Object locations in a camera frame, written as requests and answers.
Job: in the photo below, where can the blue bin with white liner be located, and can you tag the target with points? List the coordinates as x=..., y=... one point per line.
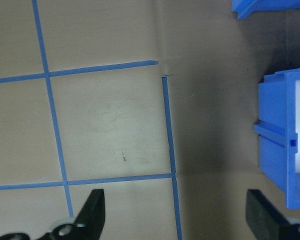
x=272, y=112

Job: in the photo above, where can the blue bin with battery pile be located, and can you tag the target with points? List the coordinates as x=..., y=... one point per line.
x=265, y=6

